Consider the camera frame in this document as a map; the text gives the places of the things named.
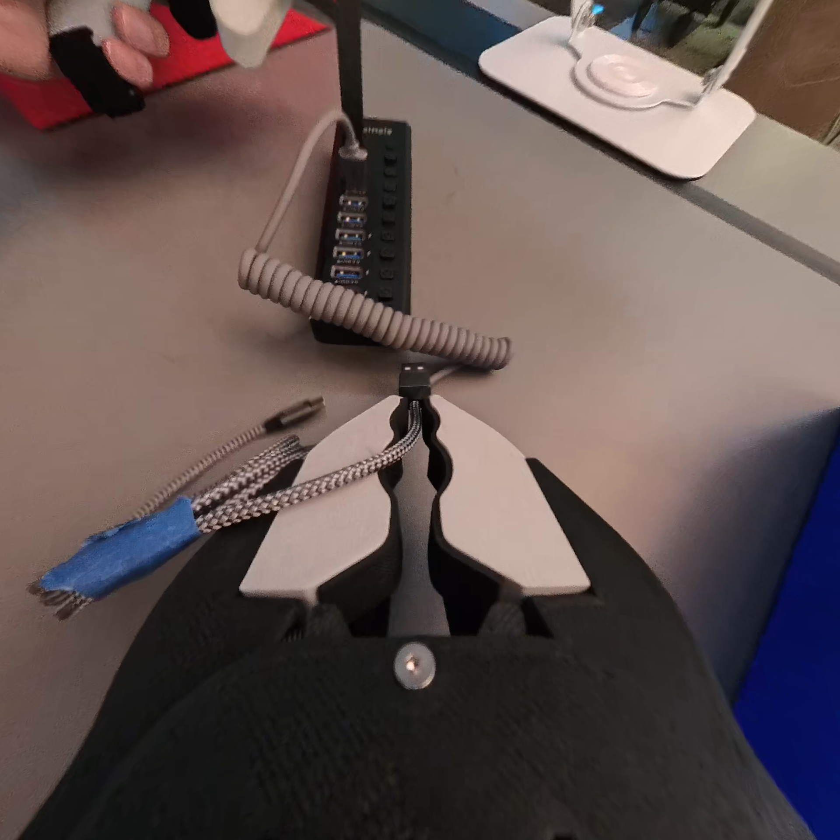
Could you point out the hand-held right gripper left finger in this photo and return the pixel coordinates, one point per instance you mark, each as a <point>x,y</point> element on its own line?
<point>321,525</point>

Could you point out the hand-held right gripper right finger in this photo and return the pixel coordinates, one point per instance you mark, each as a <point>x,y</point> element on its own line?
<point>505,518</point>

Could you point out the black usb hub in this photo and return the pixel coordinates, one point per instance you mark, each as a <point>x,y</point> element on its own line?
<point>394,216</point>

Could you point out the person's left hand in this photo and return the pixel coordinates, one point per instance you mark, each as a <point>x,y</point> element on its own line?
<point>141,46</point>

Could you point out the red plastic bin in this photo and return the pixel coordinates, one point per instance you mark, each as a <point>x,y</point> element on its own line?
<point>197,59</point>

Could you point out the blue plastic bin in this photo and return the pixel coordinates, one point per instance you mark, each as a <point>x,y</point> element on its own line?
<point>800,656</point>

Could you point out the white stand base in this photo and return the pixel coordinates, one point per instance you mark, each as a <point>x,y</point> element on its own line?
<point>623,124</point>

